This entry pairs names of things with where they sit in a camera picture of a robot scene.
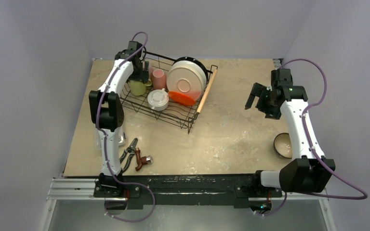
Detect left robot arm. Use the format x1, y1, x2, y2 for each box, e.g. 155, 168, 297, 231
89, 40, 149, 197

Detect black wire dish rack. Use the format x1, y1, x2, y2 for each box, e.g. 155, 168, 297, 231
119, 51, 220, 134

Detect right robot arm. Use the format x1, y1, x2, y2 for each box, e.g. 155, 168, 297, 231
245, 68, 335, 196

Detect green mug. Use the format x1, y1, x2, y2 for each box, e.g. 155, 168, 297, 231
128, 79, 152, 96

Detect dark ceramic bowl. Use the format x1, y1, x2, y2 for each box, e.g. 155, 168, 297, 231
273, 133, 292, 159

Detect orange plate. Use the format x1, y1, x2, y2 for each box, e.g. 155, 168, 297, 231
168, 91, 196, 106

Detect red rimmed plate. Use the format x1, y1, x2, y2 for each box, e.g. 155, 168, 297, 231
173, 56, 209, 82

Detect brown handled tool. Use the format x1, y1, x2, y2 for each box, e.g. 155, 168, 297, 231
134, 148, 153, 171

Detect white enamel mug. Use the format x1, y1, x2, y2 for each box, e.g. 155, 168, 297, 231
147, 89, 169, 111

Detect clear plastic screw box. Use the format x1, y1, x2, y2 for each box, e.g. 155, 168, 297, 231
95, 127, 126, 150

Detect black pliers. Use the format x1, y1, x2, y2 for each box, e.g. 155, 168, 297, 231
119, 138, 138, 173

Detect black base frame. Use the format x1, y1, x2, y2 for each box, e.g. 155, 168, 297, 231
46, 173, 328, 211

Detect pink rimmed large plate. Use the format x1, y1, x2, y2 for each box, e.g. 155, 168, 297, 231
166, 61, 207, 101

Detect light pink mug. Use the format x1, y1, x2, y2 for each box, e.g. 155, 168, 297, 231
148, 64, 154, 80

